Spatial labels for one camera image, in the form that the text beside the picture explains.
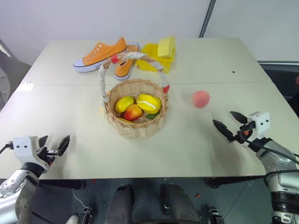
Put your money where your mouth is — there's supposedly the orange canvas sneaker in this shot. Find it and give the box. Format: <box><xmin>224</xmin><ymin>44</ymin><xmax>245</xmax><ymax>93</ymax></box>
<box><xmin>114</xmin><ymin>41</ymin><xmax>141</xmax><ymax>82</ymax></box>
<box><xmin>72</xmin><ymin>36</ymin><xmax>128</xmax><ymax>73</ymax></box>

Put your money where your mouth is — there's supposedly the yellow sponge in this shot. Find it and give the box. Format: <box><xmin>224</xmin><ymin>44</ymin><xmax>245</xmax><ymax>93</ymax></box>
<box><xmin>157</xmin><ymin>36</ymin><xmax>176</xmax><ymax>58</ymax></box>

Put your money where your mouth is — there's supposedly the grey wall post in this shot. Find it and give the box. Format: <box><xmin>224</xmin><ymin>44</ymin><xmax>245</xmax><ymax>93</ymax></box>
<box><xmin>198</xmin><ymin>0</ymin><xmax>217</xmax><ymax>38</ymax></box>

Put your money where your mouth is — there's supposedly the wicker basket with handle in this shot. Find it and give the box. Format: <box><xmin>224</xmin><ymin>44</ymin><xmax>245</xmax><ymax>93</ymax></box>
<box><xmin>98</xmin><ymin>51</ymin><xmax>171</xmax><ymax>140</ymax></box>

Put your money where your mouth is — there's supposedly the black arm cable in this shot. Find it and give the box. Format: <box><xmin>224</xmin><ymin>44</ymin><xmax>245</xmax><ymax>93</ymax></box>
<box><xmin>238</xmin><ymin>133</ymin><xmax>299</xmax><ymax>164</ymax></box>
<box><xmin>0</xmin><ymin>140</ymin><xmax>14</xmax><ymax>155</ymax></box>

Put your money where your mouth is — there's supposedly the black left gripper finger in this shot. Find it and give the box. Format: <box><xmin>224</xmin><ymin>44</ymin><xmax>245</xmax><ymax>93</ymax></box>
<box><xmin>38</xmin><ymin>135</ymin><xmax>49</xmax><ymax>149</ymax></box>
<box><xmin>57</xmin><ymin>134</ymin><xmax>71</xmax><ymax>157</ymax></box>

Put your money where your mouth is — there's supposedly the yellow plastic bin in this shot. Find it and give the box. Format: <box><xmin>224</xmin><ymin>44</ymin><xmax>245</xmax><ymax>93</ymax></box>
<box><xmin>135</xmin><ymin>42</ymin><xmax>177</xmax><ymax>74</ymax></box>

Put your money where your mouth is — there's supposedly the pink peach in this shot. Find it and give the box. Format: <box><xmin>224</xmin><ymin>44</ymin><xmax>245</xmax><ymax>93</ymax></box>
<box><xmin>192</xmin><ymin>90</ymin><xmax>211</xmax><ymax>109</ymax></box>

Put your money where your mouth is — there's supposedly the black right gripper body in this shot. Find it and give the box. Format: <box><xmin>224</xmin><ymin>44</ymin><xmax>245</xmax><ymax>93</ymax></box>
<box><xmin>233</xmin><ymin>121</ymin><xmax>256</xmax><ymax>143</ymax></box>

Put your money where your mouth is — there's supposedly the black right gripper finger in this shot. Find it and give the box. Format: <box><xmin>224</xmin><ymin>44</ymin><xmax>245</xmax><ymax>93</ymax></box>
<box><xmin>213</xmin><ymin>119</ymin><xmax>239</xmax><ymax>143</ymax></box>
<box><xmin>229</xmin><ymin>111</ymin><xmax>248</xmax><ymax>125</ymax></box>

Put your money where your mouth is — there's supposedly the yellow plastic starfruit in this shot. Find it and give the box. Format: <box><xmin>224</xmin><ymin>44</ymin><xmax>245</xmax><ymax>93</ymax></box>
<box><xmin>136</xmin><ymin>93</ymin><xmax>162</xmax><ymax>115</ymax></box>

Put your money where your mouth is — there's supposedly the dark rounded shape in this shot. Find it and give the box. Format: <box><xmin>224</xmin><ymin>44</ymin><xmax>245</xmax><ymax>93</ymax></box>
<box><xmin>159</xmin><ymin>183</ymin><xmax>202</xmax><ymax>224</ymax></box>
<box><xmin>105</xmin><ymin>184</ymin><xmax>135</xmax><ymax>224</ymax></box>

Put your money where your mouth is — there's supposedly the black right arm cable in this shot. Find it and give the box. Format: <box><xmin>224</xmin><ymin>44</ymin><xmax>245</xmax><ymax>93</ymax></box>
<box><xmin>238</xmin><ymin>133</ymin><xmax>299</xmax><ymax>164</ymax></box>

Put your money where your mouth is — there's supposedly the black table frame bar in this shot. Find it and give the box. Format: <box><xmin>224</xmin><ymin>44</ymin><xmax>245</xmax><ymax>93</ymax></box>
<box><xmin>38</xmin><ymin>179</ymin><xmax>87</xmax><ymax>190</ymax></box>
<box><xmin>205</xmin><ymin>175</ymin><xmax>266</xmax><ymax>189</ymax></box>

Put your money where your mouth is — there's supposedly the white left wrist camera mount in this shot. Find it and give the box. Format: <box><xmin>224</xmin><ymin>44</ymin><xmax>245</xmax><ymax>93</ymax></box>
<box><xmin>12</xmin><ymin>135</ymin><xmax>50</xmax><ymax>169</ymax></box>

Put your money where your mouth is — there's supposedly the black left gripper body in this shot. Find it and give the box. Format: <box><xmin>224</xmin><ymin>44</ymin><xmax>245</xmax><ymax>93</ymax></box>
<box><xmin>36</xmin><ymin>146</ymin><xmax>59</xmax><ymax>168</ymax></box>

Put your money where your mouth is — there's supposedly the yellow lemon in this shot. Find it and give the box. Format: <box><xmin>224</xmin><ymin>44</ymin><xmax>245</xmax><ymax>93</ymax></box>
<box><xmin>115</xmin><ymin>96</ymin><xmax>136</xmax><ymax>113</ymax></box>

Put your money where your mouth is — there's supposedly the dark furniture with grey edge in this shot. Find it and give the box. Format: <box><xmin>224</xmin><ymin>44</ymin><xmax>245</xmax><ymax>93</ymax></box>
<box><xmin>256</xmin><ymin>60</ymin><xmax>299</xmax><ymax>111</ymax></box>

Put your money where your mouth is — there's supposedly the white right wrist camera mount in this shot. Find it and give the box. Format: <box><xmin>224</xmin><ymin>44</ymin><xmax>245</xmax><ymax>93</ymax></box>
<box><xmin>241</xmin><ymin>111</ymin><xmax>271</xmax><ymax>149</ymax></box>

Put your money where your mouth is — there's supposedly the dark grey chair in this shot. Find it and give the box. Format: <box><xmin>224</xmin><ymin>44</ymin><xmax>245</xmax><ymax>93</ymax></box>
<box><xmin>0</xmin><ymin>39</ymin><xmax>32</xmax><ymax>112</ymax></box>

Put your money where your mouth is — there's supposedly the red yellow apple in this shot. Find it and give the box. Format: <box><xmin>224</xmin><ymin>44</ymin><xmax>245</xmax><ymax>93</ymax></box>
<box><xmin>123</xmin><ymin>104</ymin><xmax>143</xmax><ymax>121</ymax></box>

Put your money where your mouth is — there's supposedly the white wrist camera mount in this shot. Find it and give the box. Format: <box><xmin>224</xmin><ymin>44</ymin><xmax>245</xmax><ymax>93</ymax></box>
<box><xmin>12</xmin><ymin>135</ymin><xmax>50</xmax><ymax>169</ymax></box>
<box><xmin>241</xmin><ymin>111</ymin><xmax>271</xmax><ymax>149</ymax></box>

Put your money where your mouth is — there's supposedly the thin white cable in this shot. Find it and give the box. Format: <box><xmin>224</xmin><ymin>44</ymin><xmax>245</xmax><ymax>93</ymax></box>
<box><xmin>72</xmin><ymin>189</ymin><xmax>87</xmax><ymax>209</ymax></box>

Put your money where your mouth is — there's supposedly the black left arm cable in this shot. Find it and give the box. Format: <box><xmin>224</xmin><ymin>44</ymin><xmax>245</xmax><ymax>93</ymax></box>
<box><xmin>0</xmin><ymin>140</ymin><xmax>14</xmax><ymax>155</ymax></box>

